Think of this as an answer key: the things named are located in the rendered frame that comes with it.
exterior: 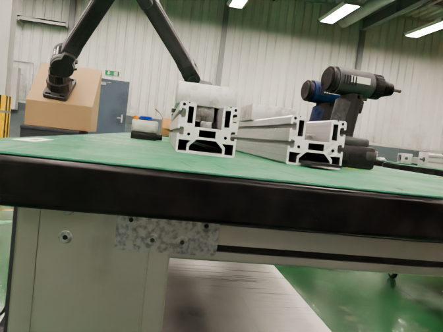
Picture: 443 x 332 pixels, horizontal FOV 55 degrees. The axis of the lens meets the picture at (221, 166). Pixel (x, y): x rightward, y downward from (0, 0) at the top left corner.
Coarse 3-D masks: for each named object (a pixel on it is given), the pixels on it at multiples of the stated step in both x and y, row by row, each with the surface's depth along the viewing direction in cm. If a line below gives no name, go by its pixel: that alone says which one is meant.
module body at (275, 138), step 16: (240, 128) 126; (256, 128) 104; (272, 128) 84; (288, 128) 74; (304, 128) 73; (320, 128) 78; (336, 128) 75; (240, 144) 117; (256, 144) 97; (272, 144) 83; (288, 144) 76; (304, 144) 73; (320, 144) 75; (336, 144) 74; (272, 160) 83; (288, 160) 73; (320, 160) 78; (336, 160) 76
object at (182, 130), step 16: (176, 112) 88; (192, 112) 72; (224, 112) 71; (176, 128) 87; (192, 128) 70; (208, 128) 71; (224, 128) 71; (176, 144) 70; (192, 144) 119; (208, 144) 91; (224, 144) 82
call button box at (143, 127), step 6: (138, 120) 132; (144, 120) 134; (150, 120) 134; (132, 126) 132; (138, 126) 132; (144, 126) 132; (150, 126) 132; (156, 126) 133; (132, 132) 132; (138, 132) 132; (144, 132) 140; (150, 132) 133; (156, 132) 133; (138, 138) 132; (144, 138) 132; (150, 138) 133; (156, 138) 133
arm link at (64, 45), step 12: (96, 0) 132; (108, 0) 132; (84, 12) 136; (96, 12) 135; (84, 24) 137; (96, 24) 138; (72, 36) 140; (84, 36) 140; (72, 48) 142; (60, 60) 143; (72, 60) 143; (60, 72) 146; (72, 72) 147
